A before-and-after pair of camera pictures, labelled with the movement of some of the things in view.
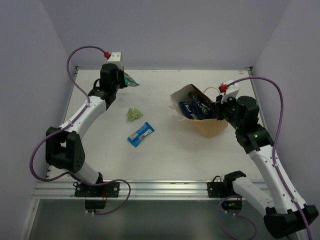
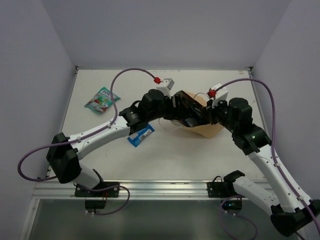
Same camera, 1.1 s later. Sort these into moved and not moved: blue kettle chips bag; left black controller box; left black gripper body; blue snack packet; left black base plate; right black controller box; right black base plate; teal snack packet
Moved: left black gripper body; blue kettle chips bag; teal snack packet
Not moved: right black base plate; right black controller box; left black base plate; left black controller box; blue snack packet
